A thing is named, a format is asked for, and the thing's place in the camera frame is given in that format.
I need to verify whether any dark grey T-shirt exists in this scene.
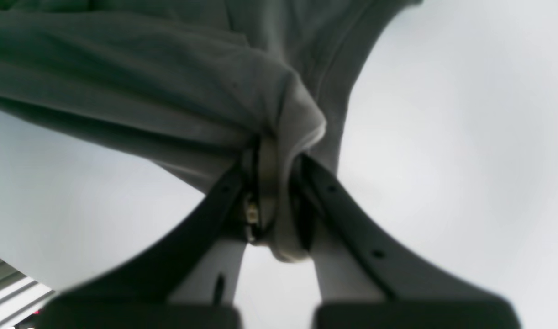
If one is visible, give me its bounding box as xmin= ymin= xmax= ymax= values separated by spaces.
xmin=0 ymin=0 xmax=418 ymax=263

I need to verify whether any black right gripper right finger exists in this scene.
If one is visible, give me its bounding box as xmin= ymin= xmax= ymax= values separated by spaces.
xmin=292 ymin=154 xmax=521 ymax=329

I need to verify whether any aluminium frame rail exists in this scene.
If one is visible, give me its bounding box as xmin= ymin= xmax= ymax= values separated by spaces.
xmin=0 ymin=259 xmax=56 ymax=329

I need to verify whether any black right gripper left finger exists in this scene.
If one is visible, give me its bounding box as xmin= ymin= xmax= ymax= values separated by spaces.
xmin=37 ymin=151 xmax=256 ymax=329

